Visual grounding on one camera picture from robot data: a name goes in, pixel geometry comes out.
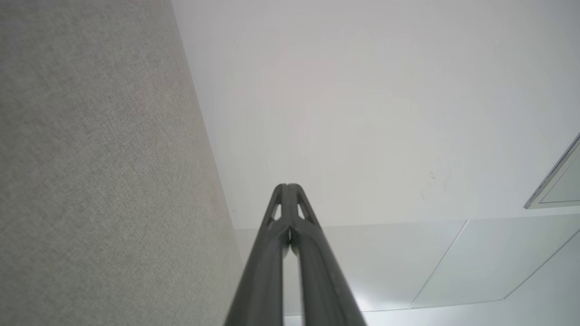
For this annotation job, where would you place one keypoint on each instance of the grey metal window frame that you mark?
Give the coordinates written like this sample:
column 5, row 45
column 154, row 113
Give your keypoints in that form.
column 562, row 181

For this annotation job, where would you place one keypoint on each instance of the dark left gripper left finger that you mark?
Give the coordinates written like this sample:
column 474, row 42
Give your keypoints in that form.
column 265, row 271

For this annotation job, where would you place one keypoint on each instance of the grey fabric sofa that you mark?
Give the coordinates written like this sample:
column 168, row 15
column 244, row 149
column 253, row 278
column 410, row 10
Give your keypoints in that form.
column 99, row 172

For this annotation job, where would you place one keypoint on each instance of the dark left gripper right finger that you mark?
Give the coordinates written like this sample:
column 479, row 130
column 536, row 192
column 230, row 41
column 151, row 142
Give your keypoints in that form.
column 326, row 280

